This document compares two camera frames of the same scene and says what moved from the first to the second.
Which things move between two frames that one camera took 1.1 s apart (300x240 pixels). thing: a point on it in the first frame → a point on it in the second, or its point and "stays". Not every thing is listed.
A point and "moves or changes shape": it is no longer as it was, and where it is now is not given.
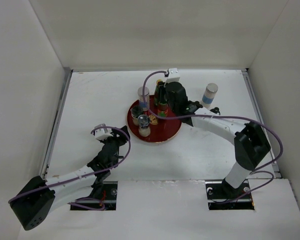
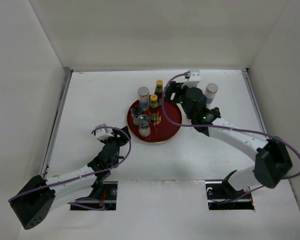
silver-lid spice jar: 143,106 stays
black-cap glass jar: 136,111 stays
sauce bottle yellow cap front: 163,108 moves or changes shape
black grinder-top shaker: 143,121 stays
